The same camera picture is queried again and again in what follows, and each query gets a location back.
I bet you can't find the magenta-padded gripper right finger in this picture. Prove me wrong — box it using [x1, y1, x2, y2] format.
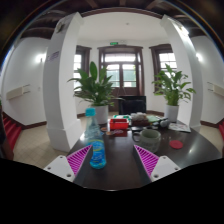
[132, 143, 183, 184]

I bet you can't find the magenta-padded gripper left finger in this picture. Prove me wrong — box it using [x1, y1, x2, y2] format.
[43, 143, 94, 184]

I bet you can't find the clear bottle with blue cap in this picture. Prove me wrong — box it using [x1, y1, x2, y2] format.
[83, 107, 108, 170]

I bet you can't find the flat round red coaster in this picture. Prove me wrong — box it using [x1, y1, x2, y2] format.
[168, 139, 184, 150]

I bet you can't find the grey-green patterned mug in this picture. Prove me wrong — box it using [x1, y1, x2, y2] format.
[132, 128, 162, 154]

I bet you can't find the printed magazine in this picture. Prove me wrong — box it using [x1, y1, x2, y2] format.
[168, 122, 192, 133]

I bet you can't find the grey microphone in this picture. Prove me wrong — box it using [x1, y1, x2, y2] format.
[159, 119, 171, 129]

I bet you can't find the green cloth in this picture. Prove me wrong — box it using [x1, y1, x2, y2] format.
[146, 114, 162, 123]

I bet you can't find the brown tray with white cups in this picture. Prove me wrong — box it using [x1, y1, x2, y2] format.
[130, 112, 150, 127]

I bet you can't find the red plastic basket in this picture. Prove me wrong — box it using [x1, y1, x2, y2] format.
[109, 118, 130, 131]

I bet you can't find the green box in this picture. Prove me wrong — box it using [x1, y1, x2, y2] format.
[112, 114, 132, 121]

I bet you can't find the leafy plant in white pot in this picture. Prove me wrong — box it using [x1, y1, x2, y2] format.
[151, 63, 197, 123]
[67, 61, 124, 125]

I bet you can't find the dark wooden double door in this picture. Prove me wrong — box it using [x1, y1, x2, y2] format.
[97, 44, 145, 98]

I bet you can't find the dark-framed window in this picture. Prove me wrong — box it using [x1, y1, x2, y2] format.
[73, 45, 93, 91]
[148, 43, 178, 73]

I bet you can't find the white wall unit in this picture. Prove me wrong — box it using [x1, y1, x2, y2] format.
[207, 81, 224, 98]
[5, 83, 32, 101]

